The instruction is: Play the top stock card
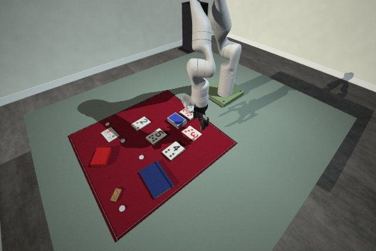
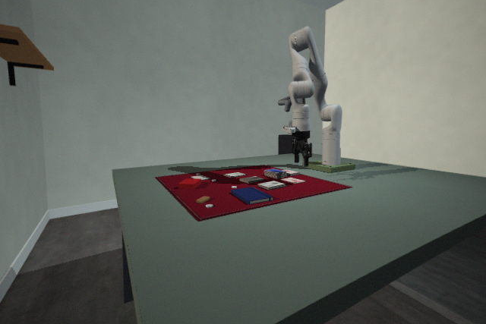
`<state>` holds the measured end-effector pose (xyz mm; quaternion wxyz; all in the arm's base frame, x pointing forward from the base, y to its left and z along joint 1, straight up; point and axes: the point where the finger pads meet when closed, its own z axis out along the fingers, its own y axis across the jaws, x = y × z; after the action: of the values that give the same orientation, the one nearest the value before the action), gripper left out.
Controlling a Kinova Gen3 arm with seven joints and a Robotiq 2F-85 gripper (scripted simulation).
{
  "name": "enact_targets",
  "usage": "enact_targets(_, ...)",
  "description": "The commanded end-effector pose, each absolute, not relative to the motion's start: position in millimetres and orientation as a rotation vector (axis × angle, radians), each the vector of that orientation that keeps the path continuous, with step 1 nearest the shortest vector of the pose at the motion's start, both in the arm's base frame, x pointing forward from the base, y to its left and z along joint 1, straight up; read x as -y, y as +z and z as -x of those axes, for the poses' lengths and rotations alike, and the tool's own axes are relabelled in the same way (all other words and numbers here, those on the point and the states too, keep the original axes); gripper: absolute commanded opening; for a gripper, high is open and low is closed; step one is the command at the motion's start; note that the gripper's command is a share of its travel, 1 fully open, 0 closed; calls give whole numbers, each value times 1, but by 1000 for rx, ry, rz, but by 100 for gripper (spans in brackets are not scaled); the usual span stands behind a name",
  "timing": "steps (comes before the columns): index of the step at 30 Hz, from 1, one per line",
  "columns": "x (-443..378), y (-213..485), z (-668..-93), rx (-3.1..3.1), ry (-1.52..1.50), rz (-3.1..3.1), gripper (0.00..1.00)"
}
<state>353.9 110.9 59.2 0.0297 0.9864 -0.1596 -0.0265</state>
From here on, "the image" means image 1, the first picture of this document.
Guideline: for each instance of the blue card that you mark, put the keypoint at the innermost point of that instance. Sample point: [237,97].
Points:
[176,119]

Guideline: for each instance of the dark red cloth mat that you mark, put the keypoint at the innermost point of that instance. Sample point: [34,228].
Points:
[122,170]

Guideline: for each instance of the dark red fabric mat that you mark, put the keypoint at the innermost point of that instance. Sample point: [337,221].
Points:
[116,238]

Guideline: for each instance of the red rectangular tile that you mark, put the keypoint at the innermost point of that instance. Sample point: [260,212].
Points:
[101,157]

